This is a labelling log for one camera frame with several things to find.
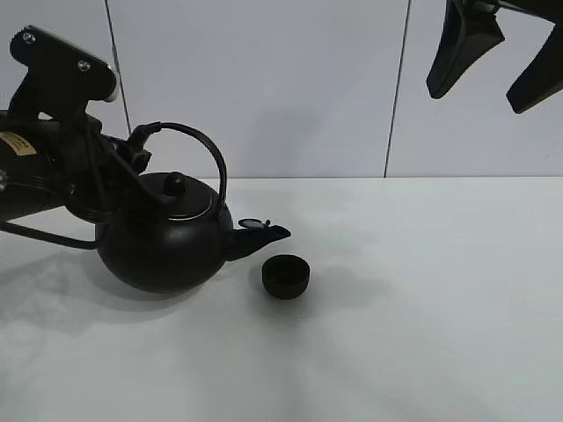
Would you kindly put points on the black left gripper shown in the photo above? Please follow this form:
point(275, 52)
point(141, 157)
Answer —
point(57, 154)

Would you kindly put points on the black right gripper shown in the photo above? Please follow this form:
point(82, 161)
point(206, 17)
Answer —
point(470, 30)

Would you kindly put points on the black cast iron teapot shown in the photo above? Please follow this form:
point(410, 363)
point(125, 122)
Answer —
point(169, 250)

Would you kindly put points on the small black teacup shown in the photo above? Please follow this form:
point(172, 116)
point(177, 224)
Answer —
point(285, 276)

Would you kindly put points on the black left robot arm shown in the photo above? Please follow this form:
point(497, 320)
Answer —
point(55, 154)

